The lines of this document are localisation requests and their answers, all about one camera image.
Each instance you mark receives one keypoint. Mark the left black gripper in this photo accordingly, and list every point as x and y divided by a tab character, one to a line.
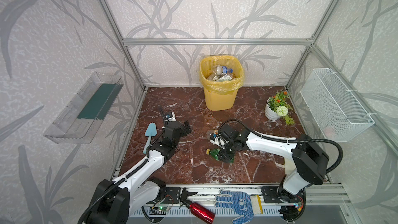
175	122

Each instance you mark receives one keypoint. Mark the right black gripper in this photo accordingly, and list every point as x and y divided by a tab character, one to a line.
224	151

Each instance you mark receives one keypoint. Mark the green plastic bottle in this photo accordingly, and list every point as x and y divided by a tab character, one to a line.
219	155

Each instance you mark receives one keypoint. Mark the orange label clear bottle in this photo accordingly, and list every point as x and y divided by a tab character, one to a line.
210	133

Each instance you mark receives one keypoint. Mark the white cap green label bottle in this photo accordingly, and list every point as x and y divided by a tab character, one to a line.
213	77

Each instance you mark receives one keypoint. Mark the Pepsi label bottle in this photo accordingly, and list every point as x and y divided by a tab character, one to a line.
221	70

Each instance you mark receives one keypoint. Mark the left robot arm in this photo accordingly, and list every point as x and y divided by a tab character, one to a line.
115	200

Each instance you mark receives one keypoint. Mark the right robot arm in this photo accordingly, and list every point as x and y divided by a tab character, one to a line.
313	158

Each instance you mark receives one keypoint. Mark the yellow ribbed trash bin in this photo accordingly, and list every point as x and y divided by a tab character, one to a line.
217	102

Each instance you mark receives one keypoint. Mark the yellow plastic bin liner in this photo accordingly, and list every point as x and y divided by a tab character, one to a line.
225	87

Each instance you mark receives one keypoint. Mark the light blue spatula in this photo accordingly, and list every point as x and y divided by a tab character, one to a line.
150	133

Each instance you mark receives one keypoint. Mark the white ribbed flower pot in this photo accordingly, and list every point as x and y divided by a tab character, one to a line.
270	114

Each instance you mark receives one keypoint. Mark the artificial flower plant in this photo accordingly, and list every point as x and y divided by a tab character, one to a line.
278	104

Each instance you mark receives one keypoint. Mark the beige cloth glove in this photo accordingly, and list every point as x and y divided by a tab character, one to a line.
289	166

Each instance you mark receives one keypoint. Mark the blue dotted work glove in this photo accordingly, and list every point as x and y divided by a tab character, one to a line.
239	202

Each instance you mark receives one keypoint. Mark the green circuit board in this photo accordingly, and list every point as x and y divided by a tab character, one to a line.
159	210

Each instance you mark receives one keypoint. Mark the yellow sponge pad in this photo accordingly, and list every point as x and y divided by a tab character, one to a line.
256	205

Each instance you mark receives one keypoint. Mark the red metal flask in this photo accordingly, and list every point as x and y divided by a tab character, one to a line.
196	209

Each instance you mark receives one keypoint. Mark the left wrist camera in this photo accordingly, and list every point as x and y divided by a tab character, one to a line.
169	116

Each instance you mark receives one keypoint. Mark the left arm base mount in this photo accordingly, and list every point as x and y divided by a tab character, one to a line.
167	194

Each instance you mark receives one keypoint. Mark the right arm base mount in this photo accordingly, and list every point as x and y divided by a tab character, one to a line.
275	194

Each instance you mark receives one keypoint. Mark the clear acrylic wall shelf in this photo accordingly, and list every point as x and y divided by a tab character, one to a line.
83	116

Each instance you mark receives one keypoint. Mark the white wire mesh basket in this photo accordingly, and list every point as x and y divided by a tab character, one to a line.
338	113

